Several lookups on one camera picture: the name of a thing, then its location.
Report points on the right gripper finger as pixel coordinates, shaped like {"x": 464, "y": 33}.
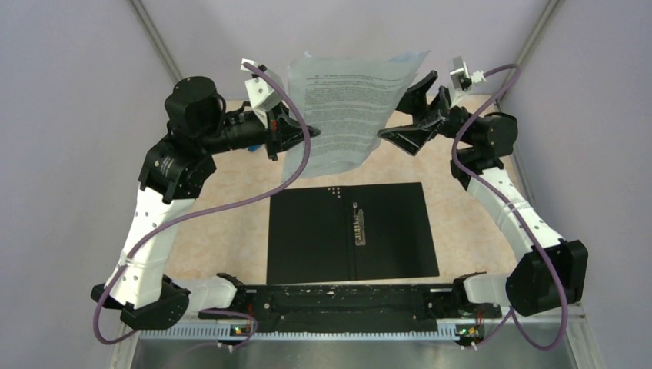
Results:
{"x": 409, "y": 138}
{"x": 414, "y": 100}

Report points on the white slotted cable duct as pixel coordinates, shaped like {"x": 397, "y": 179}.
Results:
{"x": 201, "y": 330}

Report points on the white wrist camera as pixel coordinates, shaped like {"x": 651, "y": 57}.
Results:
{"x": 462, "y": 79}
{"x": 262, "y": 97}

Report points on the aluminium frame post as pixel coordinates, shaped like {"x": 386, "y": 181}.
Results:
{"x": 537, "y": 31}
{"x": 156, "y": 40}

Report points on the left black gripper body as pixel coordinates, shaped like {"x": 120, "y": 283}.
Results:
{"x": 273, "y": 136}

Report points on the left aluminium frame post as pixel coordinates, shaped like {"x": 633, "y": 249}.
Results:
{"x": 156, "y": 40}

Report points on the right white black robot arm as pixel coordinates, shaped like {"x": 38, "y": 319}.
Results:
{"x": 550, "y": 270}

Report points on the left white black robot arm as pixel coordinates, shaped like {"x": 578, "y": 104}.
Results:
{"x": 171, "y": 179}

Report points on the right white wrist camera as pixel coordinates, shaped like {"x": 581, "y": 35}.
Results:
{"x": 462, "y": 79}

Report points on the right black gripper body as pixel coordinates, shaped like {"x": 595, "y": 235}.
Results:
{"x": 453, "y": 119}

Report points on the teal folder black inside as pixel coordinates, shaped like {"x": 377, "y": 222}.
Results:
{"x": 350, "y": 233}

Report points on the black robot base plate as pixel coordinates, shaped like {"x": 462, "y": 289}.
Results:
{"x": 352, "y": 308}

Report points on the right aluminium frame post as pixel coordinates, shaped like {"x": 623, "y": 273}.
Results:
{"x": 537, "y": 31}

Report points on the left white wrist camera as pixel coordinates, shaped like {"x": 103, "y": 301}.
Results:
{"x": 262, "y": 97}

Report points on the printed paper sheet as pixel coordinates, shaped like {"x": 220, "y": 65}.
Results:
{"x": 349, "y": 100}

